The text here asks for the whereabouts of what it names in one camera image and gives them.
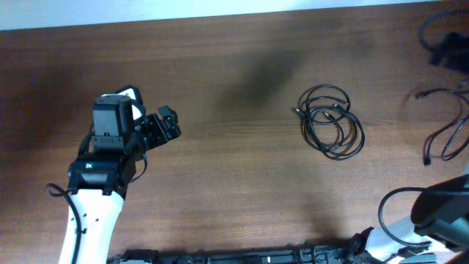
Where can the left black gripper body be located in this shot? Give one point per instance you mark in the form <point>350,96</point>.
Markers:
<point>152,133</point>

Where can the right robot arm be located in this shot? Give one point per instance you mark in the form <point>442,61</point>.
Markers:
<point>439,217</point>

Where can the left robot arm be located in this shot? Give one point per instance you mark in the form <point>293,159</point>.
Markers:
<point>105,166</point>

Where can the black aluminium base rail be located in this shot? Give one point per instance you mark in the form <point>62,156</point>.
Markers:
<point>315,255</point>

